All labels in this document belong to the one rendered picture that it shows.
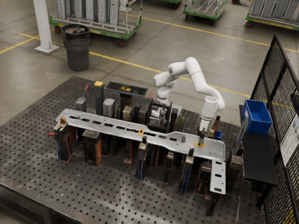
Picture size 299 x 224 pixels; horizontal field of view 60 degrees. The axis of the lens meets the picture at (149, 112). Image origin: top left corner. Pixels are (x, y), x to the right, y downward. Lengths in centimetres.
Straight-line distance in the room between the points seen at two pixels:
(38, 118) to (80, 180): 91
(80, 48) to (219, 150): 340
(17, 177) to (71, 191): 45
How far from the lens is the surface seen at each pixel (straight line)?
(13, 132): 271
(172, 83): 246
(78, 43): 477
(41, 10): 564
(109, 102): 222
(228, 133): 275
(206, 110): 182
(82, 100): 234
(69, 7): 682
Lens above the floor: 239
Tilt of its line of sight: 37 degrees down
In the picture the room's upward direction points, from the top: 6 degrees clockwise
